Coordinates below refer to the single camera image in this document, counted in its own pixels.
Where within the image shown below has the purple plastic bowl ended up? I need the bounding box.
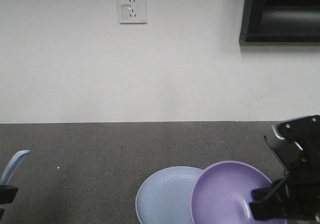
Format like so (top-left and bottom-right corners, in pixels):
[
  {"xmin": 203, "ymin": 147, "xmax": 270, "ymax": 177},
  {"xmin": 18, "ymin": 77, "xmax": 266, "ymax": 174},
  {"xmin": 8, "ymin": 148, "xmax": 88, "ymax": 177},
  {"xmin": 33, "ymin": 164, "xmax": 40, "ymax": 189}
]
[{"xmin": 190, "ymin": 161, "xmax": 287, "ymax": 224}]

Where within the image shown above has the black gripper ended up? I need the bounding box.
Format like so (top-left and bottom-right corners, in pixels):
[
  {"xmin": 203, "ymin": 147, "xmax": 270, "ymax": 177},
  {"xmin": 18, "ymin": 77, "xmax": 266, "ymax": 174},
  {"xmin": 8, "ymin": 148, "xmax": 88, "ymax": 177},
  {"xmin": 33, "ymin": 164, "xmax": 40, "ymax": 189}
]
[{"xmin": 249, "ymin": 115, "xmax": 320, "ymax": 221}]

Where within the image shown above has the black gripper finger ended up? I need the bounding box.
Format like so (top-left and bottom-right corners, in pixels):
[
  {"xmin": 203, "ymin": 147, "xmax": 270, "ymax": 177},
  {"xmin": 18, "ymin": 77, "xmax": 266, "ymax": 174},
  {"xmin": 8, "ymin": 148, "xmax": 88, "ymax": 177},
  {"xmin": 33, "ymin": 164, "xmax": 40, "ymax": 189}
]
[{"xmin": 0, "ymin": 185, "xmax": 19, "ymax": 218}]

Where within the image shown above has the light blue plate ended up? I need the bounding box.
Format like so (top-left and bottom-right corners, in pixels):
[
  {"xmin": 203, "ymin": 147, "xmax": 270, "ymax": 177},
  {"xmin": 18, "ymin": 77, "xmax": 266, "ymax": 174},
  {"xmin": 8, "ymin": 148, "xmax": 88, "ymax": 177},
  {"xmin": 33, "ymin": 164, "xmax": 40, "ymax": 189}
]
[{"xmin": 135, "ymin": 166, "xmax": 203, "ymax": 224}]

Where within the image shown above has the light blue plastic spoon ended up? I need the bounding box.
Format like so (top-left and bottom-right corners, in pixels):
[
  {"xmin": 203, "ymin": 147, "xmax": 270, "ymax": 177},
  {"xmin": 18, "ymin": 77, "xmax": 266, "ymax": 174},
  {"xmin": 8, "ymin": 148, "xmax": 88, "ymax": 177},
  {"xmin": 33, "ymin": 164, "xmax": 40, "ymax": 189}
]
[{"xmin": 0, "ymin": 150, "xmax": 31, "ymax": 185}]

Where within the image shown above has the white wall power socket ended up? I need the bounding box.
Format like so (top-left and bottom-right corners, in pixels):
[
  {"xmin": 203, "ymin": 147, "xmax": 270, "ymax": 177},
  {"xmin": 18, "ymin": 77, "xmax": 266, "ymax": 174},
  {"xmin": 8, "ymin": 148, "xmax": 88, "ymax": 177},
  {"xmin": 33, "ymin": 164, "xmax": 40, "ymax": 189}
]
[{"xmin": 116, "ymin": 0, "xmax": 148, "ymax": 24}]

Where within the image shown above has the black wall shelf cabinet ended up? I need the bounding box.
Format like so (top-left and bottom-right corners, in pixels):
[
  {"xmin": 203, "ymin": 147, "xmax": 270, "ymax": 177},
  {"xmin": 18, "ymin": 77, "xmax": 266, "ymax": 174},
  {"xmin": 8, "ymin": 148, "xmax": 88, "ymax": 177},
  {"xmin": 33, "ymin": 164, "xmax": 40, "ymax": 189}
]
[{"xmin": 239, "ymin": 0, "xmax": 320, "ymax": 44}]

